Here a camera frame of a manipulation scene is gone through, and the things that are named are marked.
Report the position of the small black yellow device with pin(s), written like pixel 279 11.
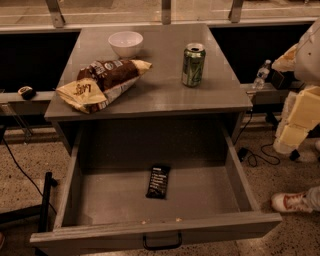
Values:
pixel 27 92

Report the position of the white ceramic bowl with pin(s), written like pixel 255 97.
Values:
pixel 126 44

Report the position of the white red sneaker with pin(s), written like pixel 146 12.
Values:
pixel 290 202

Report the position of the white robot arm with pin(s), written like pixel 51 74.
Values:
pixel 301 111

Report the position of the black metal stand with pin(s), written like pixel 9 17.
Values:
pixel 41 210

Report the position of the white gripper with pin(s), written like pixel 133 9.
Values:
pixel 309 60

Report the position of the black drawer handle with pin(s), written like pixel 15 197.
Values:
pixel 158 242

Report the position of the clear plastic water bottle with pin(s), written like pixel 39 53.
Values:
pixel 262 74

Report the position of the small black box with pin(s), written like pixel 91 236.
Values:
pixel 280 80

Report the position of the brown yellow chip bag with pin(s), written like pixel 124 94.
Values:
pixel 101 83

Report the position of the open grey top drawer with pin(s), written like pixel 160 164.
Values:
pixel 104 205

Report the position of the grey cabinet counter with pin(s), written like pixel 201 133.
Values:
pixel 160 91

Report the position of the green soda can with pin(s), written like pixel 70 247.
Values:
pixel 193 64

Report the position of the black rxbar chocolate bar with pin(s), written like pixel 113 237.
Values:
pixel 158 182

